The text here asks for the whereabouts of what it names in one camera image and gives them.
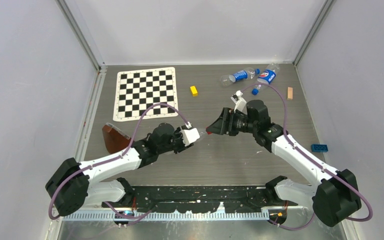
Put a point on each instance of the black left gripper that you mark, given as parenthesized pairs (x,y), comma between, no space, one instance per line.
(178,134)

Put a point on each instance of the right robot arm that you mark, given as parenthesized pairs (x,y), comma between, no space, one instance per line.
(331,194)

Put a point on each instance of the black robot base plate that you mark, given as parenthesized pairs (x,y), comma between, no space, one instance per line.
(199,199)

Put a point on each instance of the yellow wooden block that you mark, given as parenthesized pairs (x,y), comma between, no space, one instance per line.
(194,91)

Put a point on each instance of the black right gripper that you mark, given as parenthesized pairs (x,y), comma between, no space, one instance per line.
(221,127)

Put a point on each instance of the pepsi bottle blue cap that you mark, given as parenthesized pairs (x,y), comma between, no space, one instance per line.
(266,77)

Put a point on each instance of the tan wooden block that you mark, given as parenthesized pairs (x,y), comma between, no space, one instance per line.
(290,93)

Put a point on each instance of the slotted aluminium rail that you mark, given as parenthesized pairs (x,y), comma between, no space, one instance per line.
(107,215)

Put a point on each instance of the clear bottle blue label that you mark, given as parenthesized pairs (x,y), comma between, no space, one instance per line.
(248,73)

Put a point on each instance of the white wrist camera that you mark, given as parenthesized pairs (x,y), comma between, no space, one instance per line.
(190,136)
(239,101)

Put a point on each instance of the clear bottle red label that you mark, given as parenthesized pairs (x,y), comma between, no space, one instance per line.
(202,136)

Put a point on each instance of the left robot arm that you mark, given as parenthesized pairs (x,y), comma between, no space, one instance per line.
(77,184)

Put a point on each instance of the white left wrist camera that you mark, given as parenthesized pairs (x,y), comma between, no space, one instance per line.
(190,136)

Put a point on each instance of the brown wooden metronome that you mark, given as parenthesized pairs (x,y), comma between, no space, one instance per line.
(114,139)

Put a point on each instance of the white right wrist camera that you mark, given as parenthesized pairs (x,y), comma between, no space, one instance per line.
(239,101)

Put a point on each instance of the black white chessboard mat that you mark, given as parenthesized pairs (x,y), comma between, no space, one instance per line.
(137,90)

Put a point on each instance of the blue lego brick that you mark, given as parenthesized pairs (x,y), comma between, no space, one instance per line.
(319,148)

